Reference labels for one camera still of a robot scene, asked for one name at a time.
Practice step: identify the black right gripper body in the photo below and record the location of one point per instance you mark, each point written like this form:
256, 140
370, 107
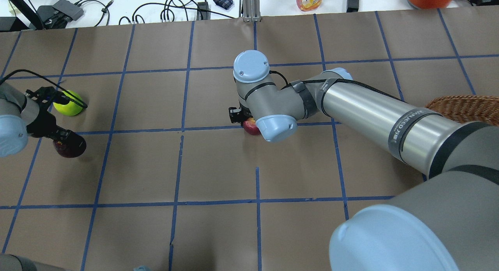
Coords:
235, 116

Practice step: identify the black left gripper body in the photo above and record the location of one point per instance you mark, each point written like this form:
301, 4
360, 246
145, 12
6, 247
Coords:
40, 124

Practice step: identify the dark red apple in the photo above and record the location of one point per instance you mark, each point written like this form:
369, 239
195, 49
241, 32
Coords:
71, 146

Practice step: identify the green apple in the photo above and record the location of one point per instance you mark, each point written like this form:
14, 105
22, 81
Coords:
71, 108

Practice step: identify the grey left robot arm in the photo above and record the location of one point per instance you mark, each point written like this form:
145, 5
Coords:
21, 117

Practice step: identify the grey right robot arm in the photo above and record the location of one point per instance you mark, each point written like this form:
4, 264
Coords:
448, 223

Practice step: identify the woven wicker basket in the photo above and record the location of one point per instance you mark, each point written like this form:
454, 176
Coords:
467, 108

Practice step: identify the black power adapter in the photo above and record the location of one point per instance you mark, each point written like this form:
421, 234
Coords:
203, 11

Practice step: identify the black stand pole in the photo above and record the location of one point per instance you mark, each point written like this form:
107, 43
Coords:
29, 12

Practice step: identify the dark blue checkered pouch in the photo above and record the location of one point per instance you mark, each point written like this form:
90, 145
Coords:
225, 4

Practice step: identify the grey hub box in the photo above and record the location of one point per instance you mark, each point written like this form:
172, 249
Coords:
69, 9

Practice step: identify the black charger block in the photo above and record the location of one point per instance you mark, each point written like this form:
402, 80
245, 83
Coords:
352, 6

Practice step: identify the aluminium frame post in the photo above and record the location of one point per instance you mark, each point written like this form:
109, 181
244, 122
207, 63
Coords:
250, 10

